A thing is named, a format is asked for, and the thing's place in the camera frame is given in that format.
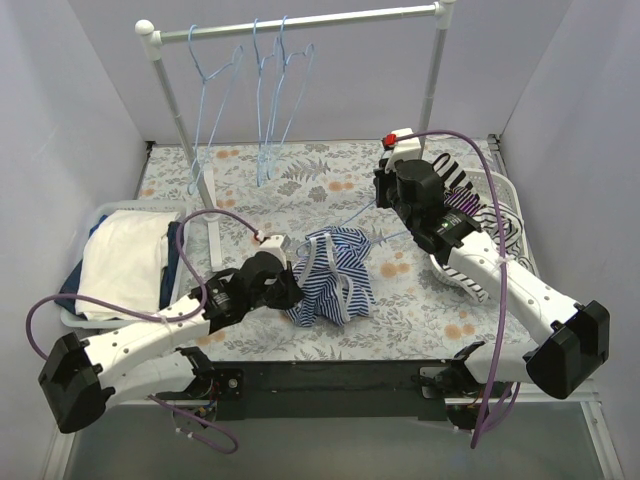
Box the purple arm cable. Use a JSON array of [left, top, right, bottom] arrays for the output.
[[24, 208, 269, 455], [399, 128, 521, 450]]

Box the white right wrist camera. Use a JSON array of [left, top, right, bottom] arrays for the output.
[[381, 128, 422, 173]]

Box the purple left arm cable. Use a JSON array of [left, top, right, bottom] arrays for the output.
[[24, 208, 269, 455]]

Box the white perforated plastic basket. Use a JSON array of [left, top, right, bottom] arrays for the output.
[[427, 168, 536, 296]]

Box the white plastic basket left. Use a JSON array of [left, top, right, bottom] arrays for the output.
[[60, 200, 192, 329]]

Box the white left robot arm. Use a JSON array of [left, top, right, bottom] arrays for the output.
[[38, 251, 303, 434]]

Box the white black thin striped tank top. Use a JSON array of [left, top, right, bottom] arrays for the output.
[[434, 202, 534, 304]]

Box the silver white clothes rack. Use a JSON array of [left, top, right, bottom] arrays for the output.
[[133, 0, 456, 274]]

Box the light blue wire hanger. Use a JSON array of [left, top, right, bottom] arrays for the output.
[[187, 24, 244, 195]]

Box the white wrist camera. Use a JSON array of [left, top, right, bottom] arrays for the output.
[[381, 128, 422, 173], [259, 234, 290, 266]]

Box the floral patterned table mat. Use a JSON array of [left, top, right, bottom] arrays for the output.
[[134, 139, 556, 362]]

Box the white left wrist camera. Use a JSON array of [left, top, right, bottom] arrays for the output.
[[259, 234, 290, 266]]

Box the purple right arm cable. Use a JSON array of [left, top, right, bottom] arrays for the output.
[[399, 128, 521, 450]]

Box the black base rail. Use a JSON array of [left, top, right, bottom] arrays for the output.
[[149, 357, 506, 422]]

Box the wide black white striped tank top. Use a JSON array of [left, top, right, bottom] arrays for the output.
[[432, 153, 472, 190]]

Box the blue white striped tank top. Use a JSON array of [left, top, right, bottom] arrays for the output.
[[286, 226, 375, 327]]

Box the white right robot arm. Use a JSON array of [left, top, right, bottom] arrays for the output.
[[373, 159, 610, 399]]

